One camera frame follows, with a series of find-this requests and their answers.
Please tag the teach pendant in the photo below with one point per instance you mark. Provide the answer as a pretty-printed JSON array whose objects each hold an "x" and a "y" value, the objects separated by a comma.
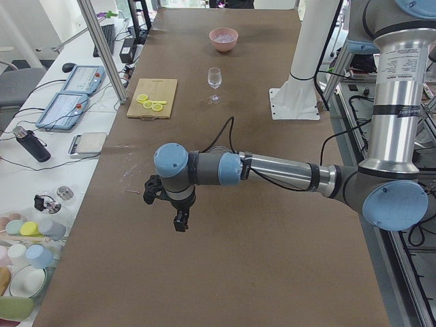
[
  {"x": 63, "y": 112},
  {"x": 84, "y": 79}
]

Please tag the yellow cup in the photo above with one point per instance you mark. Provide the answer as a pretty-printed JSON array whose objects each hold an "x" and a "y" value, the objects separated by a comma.
[{"x": 31, "y": 229}]

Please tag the lemon slice middle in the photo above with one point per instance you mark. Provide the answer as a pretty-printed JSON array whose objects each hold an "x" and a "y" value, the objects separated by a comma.
[{"x": 148, "y": 104}]

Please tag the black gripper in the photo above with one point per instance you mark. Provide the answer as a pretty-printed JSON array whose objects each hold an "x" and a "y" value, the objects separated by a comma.
[{"x": 180, "y": 206}]

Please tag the teach pendant near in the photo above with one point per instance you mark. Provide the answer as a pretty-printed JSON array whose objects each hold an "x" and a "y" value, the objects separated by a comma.
[{"x": 63, "y": 112}]

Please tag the lemon slice near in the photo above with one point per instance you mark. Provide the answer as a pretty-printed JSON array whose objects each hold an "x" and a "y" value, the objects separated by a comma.
[{"x": 157, "y": 107}]

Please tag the aluminium frame post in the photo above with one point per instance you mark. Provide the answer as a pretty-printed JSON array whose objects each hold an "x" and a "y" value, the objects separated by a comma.
[{"x": 103, "y": 49}]

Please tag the pink bowl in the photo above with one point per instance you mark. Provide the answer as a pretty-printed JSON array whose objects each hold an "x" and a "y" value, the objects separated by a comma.
[{"x": 220, "y": 46}]

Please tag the teach pendant far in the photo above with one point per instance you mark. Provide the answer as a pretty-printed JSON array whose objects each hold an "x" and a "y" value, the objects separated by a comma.
[{"x": 84, "y": 79}]

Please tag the black keyboard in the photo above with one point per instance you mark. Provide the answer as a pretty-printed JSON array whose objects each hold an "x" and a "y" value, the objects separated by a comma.
[{"x": 109, "y": 34}]

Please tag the black water bottle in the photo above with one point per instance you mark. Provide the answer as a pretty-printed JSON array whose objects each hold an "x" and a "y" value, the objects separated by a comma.
[{"x": 28, "y": 140}]

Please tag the lemon slice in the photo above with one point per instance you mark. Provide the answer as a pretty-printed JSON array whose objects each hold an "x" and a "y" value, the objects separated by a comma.
[
  {"x": 157, "y": 107},
  {"x": 148, "y": 104},
  {"x": 141, "y": 98}
]

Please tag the white kitchen scale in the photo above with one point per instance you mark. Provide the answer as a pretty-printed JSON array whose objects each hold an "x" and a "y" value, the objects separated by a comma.
[{"x": 87, "y": 144}]

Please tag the lemon slice far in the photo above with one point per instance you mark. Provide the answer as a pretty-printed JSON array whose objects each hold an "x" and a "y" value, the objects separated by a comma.
[{"x": 141, "y": 98}]

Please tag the light blue cup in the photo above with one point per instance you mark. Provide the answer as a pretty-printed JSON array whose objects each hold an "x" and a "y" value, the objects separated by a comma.
[{"x": 39, "y": 257}]

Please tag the clear wine glass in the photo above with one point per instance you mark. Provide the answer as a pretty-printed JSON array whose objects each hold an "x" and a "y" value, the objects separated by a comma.
[{"x": 214, "y": 81}]

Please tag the white plate green rim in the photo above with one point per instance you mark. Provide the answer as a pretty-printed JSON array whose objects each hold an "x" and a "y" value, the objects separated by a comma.
[{"x": 28, "y": 282}]

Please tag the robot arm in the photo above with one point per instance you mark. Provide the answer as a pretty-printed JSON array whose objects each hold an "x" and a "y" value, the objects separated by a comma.
[{"x": 383, "y": 188}]

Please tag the bamboo cutting board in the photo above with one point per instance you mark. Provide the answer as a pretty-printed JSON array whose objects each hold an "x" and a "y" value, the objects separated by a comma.
[{"x": 157, "y": 89}]

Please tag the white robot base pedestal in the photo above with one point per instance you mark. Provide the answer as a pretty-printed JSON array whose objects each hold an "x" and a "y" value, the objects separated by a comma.
[{"x": 296, "y": 99}]

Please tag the pile of clear ice cubes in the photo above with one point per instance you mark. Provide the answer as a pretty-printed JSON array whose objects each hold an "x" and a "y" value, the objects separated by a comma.
[{"x": 224, "y": 38}]

